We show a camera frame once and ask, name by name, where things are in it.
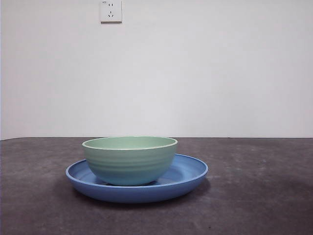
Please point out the green ribbed bowl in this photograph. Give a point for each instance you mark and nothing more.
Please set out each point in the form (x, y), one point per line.
(129, 164)

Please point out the white wall socket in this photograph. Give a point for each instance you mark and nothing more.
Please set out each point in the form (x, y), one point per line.
(111, 12)

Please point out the blue round plate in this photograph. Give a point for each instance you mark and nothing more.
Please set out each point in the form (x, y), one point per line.
(137, 194)

